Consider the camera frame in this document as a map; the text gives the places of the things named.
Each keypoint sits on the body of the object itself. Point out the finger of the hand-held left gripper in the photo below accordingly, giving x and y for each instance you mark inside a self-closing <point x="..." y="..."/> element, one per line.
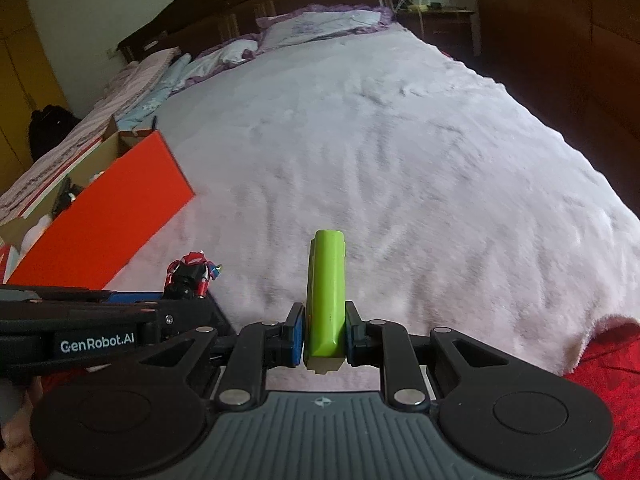
<point x="190" y="312"/>

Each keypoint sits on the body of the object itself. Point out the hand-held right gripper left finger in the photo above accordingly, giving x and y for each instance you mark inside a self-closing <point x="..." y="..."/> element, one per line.
<point x="298" y="331"/>

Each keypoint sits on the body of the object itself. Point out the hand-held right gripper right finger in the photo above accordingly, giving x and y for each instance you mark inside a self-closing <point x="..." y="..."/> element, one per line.
<point x="353" y="332"/>

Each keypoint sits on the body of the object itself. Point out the red robot figurine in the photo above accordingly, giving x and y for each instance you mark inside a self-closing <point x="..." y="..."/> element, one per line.
<point x="192" y="270"/>

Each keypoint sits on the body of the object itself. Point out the green orange toy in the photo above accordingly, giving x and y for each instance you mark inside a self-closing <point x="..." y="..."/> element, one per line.
<point x="327" y="285"/>

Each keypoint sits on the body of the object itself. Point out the orange cardboard box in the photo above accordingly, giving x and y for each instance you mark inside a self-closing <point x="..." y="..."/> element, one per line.
<point x="110" y="210"/>

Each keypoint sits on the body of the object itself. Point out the pink striped quilt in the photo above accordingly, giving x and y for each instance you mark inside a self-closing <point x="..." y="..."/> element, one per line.
<point x="100" y="115"/>

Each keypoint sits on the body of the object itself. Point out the black backpack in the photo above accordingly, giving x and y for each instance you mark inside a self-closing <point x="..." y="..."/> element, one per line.
<point x="50" y="130"/>

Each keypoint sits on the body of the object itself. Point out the small white purple-trim pillow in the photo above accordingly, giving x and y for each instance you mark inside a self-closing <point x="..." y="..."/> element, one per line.
<point x="225" y="57"/>

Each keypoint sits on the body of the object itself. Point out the red bedsheet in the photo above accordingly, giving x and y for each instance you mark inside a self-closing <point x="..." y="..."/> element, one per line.
<point x="615" y="400"/>

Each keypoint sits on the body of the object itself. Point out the yellow wardrobe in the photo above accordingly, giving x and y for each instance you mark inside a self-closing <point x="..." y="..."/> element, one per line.
<point x="22" y="70"/>

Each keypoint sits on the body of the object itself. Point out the large floral purple-trim pillow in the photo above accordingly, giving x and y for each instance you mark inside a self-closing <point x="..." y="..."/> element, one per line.
<point x="320" y="25"/>

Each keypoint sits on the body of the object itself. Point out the dark wooden nightstand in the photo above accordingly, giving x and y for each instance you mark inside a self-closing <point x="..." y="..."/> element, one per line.
<point x="440" y="30"/>

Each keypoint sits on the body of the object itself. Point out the dark wooden headboard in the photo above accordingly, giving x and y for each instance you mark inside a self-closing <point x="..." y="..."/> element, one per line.
<point x="250" y="0"/>

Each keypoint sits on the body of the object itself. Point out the brown wooden cabinet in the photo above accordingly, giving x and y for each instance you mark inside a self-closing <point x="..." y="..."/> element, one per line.
<point x="560" y="50"/>

